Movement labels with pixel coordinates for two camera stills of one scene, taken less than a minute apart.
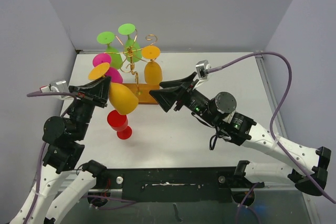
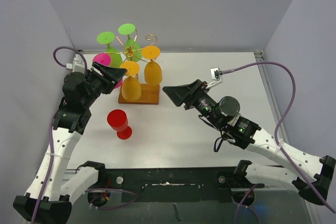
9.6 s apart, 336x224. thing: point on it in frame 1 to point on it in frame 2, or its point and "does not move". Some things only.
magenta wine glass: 113,73 does not move
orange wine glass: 123,102 to 131,87
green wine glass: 107,38 does not move
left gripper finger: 99,94 to 114,74
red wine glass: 118,123 does not move
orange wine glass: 153,72 does not move
